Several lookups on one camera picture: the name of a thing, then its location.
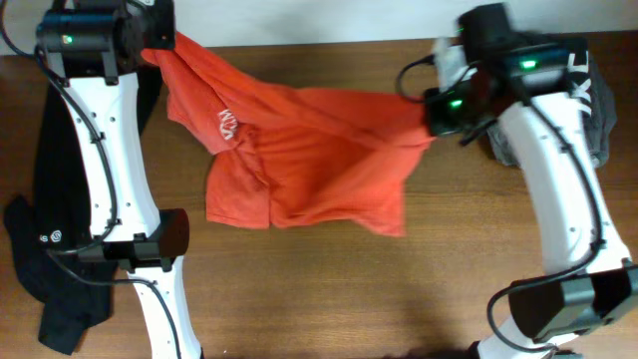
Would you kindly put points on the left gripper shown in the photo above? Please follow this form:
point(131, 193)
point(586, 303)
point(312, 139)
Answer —
point(164, 37)

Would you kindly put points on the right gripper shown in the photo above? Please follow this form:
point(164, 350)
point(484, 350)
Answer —
point(439, 123)

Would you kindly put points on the red t-shirt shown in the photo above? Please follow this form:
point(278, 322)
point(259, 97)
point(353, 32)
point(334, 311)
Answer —
point(288, 157)

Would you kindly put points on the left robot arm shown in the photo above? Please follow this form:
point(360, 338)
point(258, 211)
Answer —
point(90, 52)

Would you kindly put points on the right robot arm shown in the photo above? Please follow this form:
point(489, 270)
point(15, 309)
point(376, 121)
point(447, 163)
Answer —
point(589, 278)

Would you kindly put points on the black folded shirt white letters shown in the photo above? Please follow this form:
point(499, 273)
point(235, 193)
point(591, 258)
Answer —
point(578, 67)

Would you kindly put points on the grey folded garment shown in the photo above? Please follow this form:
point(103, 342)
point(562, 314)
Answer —
point(597, 128)

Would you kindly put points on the black garment on left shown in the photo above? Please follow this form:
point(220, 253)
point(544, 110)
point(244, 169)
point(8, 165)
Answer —
point(75, 294)

